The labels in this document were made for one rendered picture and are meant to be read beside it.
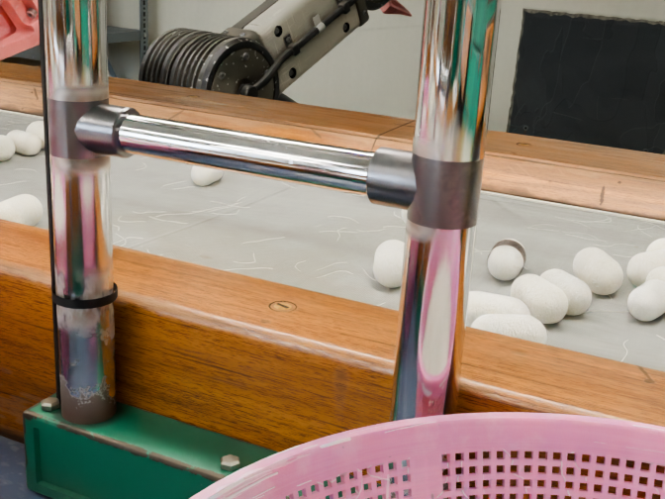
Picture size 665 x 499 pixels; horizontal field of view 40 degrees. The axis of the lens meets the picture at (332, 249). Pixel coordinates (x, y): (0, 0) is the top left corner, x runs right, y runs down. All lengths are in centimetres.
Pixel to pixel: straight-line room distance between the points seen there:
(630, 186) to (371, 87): 226
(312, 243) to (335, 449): 28
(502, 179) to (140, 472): 40
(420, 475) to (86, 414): 16
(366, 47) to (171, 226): 236
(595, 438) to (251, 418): 14
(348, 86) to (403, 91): 19
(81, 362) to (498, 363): 17
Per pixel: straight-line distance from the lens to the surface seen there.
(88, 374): 40
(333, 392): 36
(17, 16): 72
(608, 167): 70
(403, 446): 30
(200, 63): 109
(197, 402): 40
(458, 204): 29
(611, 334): 47
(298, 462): 28
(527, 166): 70
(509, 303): 43
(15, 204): 56
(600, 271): 50
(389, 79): 287
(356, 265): 52
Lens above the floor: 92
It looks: 19 degrees down
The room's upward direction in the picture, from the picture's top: 3 degrees clockwise
